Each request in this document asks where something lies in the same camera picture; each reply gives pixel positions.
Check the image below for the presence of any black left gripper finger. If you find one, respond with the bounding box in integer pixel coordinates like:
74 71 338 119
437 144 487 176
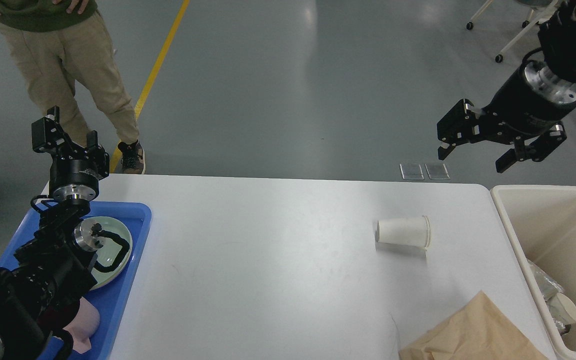
30 105 86 160
84 130 110 180

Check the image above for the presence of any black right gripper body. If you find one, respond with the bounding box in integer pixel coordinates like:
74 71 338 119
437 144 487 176
478 61 576 148

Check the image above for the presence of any paper cup in bin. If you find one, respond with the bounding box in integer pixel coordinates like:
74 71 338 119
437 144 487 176
546 292 576 326

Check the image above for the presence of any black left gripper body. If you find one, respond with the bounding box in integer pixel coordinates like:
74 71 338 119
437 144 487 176
48 158 100 201

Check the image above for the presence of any mint green plate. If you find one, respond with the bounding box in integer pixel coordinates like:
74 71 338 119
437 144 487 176
83 216 133 291

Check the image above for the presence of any white paper cup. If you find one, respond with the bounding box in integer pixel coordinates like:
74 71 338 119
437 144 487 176
376 215 432 250

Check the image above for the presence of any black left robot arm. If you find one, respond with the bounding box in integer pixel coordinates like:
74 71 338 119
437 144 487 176
0 106 130 360

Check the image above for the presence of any aluminium foil tray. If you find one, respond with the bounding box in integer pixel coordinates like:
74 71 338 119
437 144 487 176
527 259 566 302

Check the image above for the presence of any blue plastic tray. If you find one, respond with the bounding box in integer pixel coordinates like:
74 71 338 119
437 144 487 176
0 200 152 360

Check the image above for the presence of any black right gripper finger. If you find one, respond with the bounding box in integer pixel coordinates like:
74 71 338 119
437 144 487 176
495 124 567 173
436 98 494 161

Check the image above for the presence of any beige plastic bin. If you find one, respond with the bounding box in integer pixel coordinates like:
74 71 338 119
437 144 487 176
490 185 576 360

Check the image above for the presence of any pink mug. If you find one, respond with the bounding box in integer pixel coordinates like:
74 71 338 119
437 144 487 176
52 297 100 354

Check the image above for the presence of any clear floor marker plate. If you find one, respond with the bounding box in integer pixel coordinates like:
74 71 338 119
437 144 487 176
399 162 425 182

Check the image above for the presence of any brown paper bag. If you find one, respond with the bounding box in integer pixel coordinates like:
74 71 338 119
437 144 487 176
398 291 547 360

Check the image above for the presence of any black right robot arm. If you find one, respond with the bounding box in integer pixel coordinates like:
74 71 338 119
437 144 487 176
437 0 576 173

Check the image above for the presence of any person in khaki trousers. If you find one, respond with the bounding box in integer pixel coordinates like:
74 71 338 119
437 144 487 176
0 0 146 174

